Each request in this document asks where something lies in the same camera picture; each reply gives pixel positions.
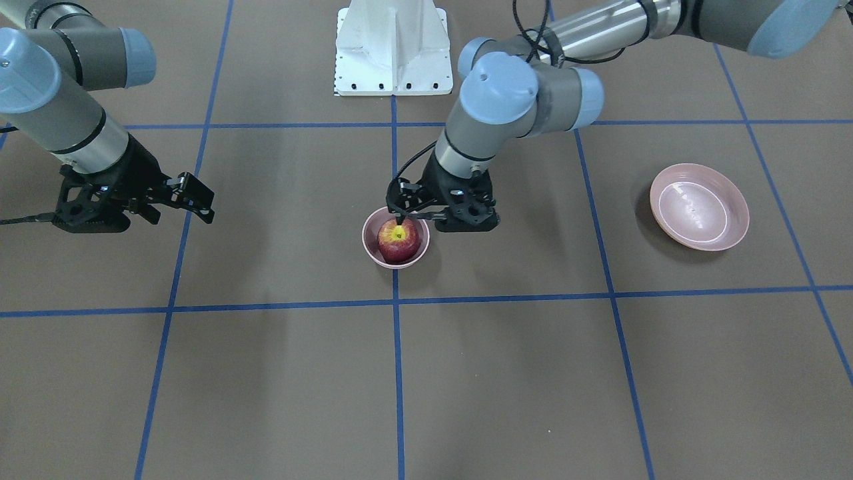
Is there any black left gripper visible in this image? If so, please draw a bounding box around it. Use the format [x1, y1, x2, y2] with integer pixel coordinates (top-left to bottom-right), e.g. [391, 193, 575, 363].
[387, 155, 500, 232]

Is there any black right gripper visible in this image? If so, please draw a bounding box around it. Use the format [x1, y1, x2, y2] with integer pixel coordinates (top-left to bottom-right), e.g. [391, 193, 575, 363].
[52, 136, 215, 233]

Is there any red yellow apple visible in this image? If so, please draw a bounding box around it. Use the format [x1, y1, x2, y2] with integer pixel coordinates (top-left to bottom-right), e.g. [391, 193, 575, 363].
[376, 218, 421, 263]

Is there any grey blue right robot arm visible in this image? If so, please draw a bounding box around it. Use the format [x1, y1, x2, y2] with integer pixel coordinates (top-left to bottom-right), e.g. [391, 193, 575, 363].
[1, 1, 215, 233]

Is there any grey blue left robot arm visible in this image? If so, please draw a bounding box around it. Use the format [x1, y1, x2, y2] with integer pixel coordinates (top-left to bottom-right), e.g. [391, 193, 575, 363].
[386, 1, 838, 232]

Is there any pink bowl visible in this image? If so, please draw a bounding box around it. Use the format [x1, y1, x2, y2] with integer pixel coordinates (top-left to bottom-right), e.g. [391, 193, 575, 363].
[362, 207, 430, 270]

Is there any pink shallow plate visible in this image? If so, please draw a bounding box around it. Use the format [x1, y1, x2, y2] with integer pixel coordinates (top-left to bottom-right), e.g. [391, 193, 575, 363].
[649, 163, 750, 252]

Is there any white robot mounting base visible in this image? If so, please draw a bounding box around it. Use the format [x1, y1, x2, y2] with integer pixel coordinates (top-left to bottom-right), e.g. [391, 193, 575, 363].
[333, 1, 454, 97]

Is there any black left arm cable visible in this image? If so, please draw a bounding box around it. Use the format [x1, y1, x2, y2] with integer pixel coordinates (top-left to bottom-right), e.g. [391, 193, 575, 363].
[386, 0, 627, 214]

